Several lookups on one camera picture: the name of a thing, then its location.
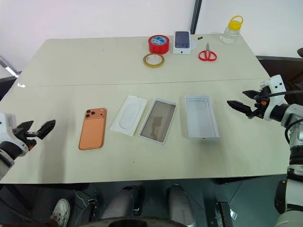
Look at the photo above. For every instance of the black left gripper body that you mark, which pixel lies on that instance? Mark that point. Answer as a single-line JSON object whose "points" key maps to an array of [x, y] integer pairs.
{"points": [[26, 136]]}

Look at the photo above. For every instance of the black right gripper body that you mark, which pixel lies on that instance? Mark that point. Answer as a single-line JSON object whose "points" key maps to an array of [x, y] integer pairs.
{"points": [[261, 106]]}

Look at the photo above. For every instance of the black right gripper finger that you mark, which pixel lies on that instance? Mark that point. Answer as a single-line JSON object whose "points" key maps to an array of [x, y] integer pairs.
{"points": [[240, 106], [251, 93]]}

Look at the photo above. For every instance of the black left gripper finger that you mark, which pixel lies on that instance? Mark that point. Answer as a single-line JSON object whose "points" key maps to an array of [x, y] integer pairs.
{"points": [[26, 125], [46, 130]]}

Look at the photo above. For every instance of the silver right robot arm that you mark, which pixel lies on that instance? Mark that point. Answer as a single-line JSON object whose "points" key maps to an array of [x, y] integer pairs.
{"points": [[293, 112]]}

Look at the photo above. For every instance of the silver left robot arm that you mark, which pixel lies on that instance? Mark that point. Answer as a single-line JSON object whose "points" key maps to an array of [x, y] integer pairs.
{"points": [[5, 164]]}

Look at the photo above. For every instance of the white box base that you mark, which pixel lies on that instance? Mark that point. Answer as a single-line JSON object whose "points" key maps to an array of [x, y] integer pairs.
{"points": [[201, 118]]}

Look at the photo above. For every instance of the white box lid brown inside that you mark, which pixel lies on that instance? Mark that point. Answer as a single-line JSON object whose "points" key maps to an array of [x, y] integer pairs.
{"points": [[157, 121]]}

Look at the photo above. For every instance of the white box purple phone print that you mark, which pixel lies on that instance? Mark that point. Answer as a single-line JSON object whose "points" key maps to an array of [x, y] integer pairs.
{"points": [[182, 41]]}

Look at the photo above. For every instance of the dark chair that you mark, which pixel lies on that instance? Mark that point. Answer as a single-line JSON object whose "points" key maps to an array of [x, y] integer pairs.
{"points": [[279, 66]]}

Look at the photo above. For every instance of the orange smartphone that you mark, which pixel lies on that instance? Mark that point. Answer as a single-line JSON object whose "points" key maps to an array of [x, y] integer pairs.
{"points": [[92, 132]]}

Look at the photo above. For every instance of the clear jar yellow lid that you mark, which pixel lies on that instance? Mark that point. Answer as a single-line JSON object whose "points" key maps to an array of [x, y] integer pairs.
{"points": [[230, 33]]}

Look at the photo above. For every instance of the small black clip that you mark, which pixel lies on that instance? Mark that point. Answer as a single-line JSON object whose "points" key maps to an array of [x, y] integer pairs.
{"points": [[200, 37]]}

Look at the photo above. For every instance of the white sneaker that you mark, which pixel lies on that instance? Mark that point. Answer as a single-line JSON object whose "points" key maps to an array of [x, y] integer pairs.
{"points": [[62, 211]]}

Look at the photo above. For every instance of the white moulded insert tray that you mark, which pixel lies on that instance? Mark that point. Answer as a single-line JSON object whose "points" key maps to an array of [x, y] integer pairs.
{"points": [[129, 116]]}

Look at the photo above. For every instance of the red tape roll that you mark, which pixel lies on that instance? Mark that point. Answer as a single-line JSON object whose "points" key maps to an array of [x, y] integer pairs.
{"points": [[158, 46]]}

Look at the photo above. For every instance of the yellow tape roll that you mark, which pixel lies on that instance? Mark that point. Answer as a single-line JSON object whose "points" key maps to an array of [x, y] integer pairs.
{"points": [[146, 60]]}

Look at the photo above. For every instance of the grey rounded leg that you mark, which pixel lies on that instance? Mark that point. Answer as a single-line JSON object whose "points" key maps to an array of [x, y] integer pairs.
{"points": [[122, 203], [180, 203]]}

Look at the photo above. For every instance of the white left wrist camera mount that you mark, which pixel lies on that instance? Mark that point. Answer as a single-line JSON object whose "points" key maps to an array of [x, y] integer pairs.
{"points": [[7, 123]]}

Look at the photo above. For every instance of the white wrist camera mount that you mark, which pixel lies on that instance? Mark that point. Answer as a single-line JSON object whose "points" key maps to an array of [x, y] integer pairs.
{"points": [[7, 123], [275, 85]]}

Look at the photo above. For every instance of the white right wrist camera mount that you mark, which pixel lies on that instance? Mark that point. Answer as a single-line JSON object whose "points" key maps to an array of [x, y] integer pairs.
{"points": [[275, 85]]}

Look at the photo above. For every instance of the metal rail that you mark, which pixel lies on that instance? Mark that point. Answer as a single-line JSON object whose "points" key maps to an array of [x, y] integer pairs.
{"points": [[8, 66]]}

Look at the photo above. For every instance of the black wall strip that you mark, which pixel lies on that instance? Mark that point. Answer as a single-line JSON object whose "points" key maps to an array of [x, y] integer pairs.
{"points": [[196, 16]]}

